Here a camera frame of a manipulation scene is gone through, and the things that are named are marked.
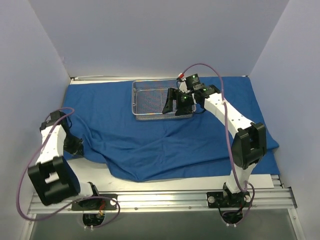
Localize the wire mesh instrument tray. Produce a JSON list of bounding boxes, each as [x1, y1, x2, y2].
[[131, 79, 193, 121]]

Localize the blue surgical wrap cloth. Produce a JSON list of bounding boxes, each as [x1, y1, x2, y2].
[[60, 76, 281, 183]]

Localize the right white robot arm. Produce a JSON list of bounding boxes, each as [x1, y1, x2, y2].
[[162, 73, 267, 207]]

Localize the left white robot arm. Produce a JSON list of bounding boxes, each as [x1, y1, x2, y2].
[[27, 110, 101, 210]]

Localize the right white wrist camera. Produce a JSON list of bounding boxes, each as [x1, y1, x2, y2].
[[177, 73, 188, 93]]

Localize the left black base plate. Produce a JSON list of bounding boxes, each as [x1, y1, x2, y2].
[[71, 193, 118, 211]]

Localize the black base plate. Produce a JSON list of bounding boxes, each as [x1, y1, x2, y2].
[[71, 193, 118, 211], [206, 191, 252, 209]]

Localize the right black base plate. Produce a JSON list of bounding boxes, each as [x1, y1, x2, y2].
[[206, 191, 252, 209]]

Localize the aluminium right side rail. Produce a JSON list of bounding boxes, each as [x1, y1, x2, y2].
[[270, 174, 285, 189]]

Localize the aluminium rail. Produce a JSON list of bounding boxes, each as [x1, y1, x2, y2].
[[270, 174, 285, 189], [26, 188, 298, 215]]

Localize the aluminium front rail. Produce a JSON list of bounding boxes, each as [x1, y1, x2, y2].
[[26, 188, 298, 215]]

